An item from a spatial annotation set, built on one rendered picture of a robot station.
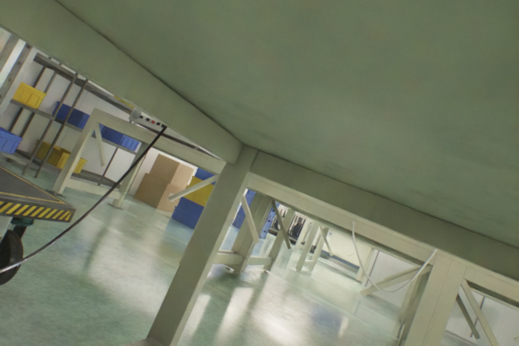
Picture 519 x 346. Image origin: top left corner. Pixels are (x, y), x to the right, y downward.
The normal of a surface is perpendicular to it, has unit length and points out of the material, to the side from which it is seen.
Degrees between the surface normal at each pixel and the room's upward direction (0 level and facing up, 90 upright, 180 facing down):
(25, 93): 90
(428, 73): 180
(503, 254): 90
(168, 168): 90
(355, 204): 90
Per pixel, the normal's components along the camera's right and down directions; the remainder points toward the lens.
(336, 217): -0.33, -0.29
